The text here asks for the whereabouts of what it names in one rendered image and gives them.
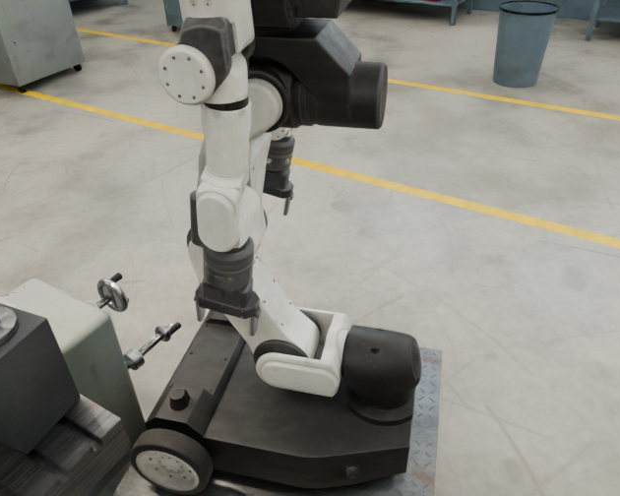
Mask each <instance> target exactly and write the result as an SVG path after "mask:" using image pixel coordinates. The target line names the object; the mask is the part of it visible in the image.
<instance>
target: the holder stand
mask: <svg viewBox="0 0 620 496"><path fill-rule="evenodd" d="M79 398H80V394H79V392H78V389H77V387H76V385H75V382H74V380H73V378H72V375H71V373H70V371H69V368H68V366H67V363H66V361H65V359H64V356H63V354H62V352H61V349H60V347H59V345H58V342H57V340H56V337H55V336H54V334H53V331H52V329H51V327H50V324H49V322H48V320H47V318H45V317H42V316H39V315H36V314H33V313H30V312H27V311H24V310H21V309H18V308H15V307H11V306H8V305H5V304H2V303H0V443H2V444H4V445H6V446H9V447H11V448H13V449H16V450H18V451H20V452H23V453H25V454H28V453H29V452H30V451H31V450H32V449H33V448H34V447H35V446H36V445H37V444H38V443H39V441H40V440H41V439H42V438H43V437H44V436H45V435H46V434H47V433H48V432H49V431H50V430H51V428H52V427H53V426H54V425H55V424H56V423H57V422H58V421H59V420H60V419H61V418H62V417H63V415H64V414H65V413H66V412H67V411H68V410H69V409H70V408H71V407H72V406H73V405H74V404H75V402H76V401H77V400H78V399H79Z"/></svg>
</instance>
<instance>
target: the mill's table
mask: <svg viewBox="0 0 620 496"><path fill-rule="evenodd" d="M131 448H132V446H131V443H130V440H129V438H128V435H127V432H126V430H125V427H124V424H123V421H122V419H121V418H120V417H118V416H116V415H115V414H113V413H111V412H110V411H108V410H106V409H105V408H103V407H101V406H100V405H98V404H96V403H94V402H92V401H91V400H89V399H87V398H86V397H84V396H82V395H81V394H80V398H79V399H78V400H77V401H76V402H75V404H74V405H73V406H72V407H71V408H70V409H69V410H68V411H67V412H66V413H65V414H64V415H63V417H62V418H61V419H60V420H59V421H58V422H57V423H56V424H55V425H54V426H53V427H52V428H51V430H50V431H49V432H48V433H47V434H46V435H45V436H44V437H43V438H42V439H41V440H40V441H39V443H38V444H37V445H36V446H35V447H34V448H33V449H32V450H31V451H30V452H29V453H28V454H25V453H23V452H20V451H18V450H16V449H13V448H11V447H9V446H6V445H4V444H2V443H0V496H86V495H87V494H88V493H89V492H90V491H91V489H92V488H93V487H94V486H95V485H96V484H97V483H98V482H99V481H100V480H101V479H102V478H103V477H104V476H105V475H106V474H107V473H108V472H109V471H110V470H111V469H112V468H113V467H114V466H115V465H116V464H117V463H118V462H119V461H120V460H121V459H122V458H123V457H124V455H125V454H126V453H127V452H128V451H129V450H130V449H131Z"/></svg>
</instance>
